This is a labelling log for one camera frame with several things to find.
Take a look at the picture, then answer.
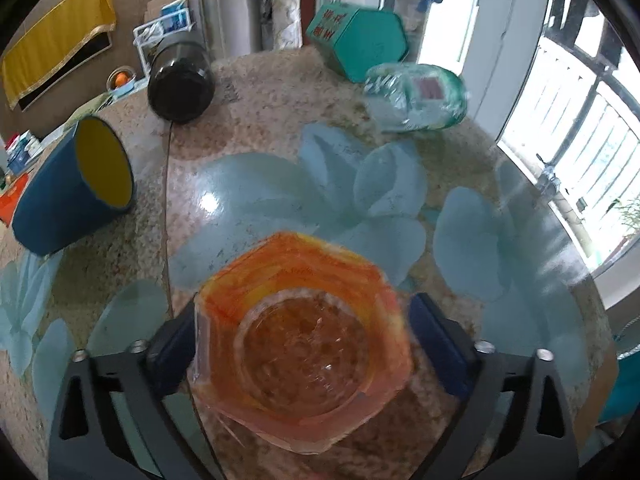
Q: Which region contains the teal hexagonal box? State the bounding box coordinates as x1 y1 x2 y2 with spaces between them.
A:
305 2 410 84

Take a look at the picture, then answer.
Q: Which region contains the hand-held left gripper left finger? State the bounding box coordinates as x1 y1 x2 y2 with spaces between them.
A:
48 301 227 480

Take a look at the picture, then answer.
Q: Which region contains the blue cup yellow inside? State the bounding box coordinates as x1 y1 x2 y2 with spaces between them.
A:
11 115 136 257

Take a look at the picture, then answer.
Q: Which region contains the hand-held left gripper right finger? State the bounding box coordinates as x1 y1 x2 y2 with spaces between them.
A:
408 292 581 480

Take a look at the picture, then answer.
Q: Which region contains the orange glass cup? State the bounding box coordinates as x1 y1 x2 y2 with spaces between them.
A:
188 231 414 456

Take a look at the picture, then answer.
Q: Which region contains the yellow cloth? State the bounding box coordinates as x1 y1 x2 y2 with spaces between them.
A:
1 0 117 111

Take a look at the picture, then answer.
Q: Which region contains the crumpled clear plastic bottle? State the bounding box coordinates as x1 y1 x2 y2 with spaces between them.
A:
364 63 470 133

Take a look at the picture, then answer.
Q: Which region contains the white wire rack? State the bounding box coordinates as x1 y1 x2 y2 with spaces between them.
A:
133 8 197 79

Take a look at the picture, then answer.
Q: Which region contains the black cylindrical jar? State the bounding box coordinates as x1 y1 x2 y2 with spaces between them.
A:
147 34 216 123

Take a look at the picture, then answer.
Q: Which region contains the orange plastic item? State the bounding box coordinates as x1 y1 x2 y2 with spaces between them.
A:
0 174 30 225

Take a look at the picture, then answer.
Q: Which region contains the bowl with orange fruit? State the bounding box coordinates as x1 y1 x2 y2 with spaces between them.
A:
106 66 138 92

